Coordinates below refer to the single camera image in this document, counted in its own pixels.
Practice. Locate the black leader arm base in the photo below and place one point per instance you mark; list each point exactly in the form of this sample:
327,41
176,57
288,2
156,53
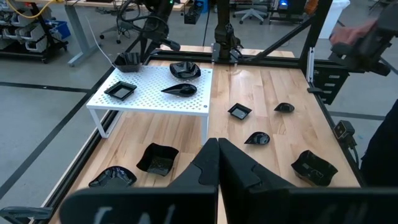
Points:
329,88

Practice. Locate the black square wavy bowl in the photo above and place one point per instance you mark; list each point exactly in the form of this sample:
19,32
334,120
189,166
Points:
157,160
127,65

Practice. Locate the black rounded wavy plate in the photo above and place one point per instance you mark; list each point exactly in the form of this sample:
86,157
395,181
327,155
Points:
186,77
113,177
185,69

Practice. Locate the orange object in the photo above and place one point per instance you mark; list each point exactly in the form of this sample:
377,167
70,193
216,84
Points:
311,6

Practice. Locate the black equipment rack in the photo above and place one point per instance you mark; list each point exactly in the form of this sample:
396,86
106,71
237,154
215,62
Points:
293,9

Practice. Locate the grey office chair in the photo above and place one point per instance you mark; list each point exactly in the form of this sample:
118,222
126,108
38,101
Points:
250,13
109,30

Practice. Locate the black box under desk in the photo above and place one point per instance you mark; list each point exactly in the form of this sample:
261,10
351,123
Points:
193,14

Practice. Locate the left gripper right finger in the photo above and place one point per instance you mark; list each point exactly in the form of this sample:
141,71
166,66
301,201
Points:
242,174

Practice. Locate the black aluminium frame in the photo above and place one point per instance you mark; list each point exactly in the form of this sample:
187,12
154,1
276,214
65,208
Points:
267,61

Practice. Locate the large black square wavy plate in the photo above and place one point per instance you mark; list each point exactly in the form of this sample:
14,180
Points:
314,169

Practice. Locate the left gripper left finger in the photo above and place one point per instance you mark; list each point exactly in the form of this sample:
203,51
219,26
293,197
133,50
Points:
199,174

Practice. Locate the black teardrop plate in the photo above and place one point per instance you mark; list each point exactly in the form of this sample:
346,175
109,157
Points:
183,90
285,107
259,138

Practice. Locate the white perforated metal shelf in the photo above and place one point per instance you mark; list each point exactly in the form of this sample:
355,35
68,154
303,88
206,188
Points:
149,104

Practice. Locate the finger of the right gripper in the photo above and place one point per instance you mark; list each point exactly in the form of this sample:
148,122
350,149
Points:
151,48
143,51

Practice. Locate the person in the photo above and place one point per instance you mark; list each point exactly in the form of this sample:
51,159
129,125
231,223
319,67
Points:
385,149

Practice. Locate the white bracket strip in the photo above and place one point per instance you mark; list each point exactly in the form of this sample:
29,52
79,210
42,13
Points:
310,65

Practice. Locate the black table clamp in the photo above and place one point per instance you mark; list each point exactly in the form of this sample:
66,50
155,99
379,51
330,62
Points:
25,214
314,90

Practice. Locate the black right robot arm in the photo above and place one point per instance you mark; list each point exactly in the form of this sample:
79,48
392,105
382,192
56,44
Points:
224,37

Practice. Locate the black shelf with grey bins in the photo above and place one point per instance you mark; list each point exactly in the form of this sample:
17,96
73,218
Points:
35,45

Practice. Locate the small black square plate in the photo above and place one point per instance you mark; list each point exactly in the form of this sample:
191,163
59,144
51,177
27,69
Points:
239,111
119,99
120,91

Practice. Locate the small table-level camera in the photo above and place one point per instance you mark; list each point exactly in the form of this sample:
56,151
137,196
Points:
343,130

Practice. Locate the person's hand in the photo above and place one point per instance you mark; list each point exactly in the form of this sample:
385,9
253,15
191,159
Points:
349,34

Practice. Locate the blue plastic bin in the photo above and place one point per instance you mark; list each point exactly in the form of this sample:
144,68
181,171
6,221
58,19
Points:
61,28

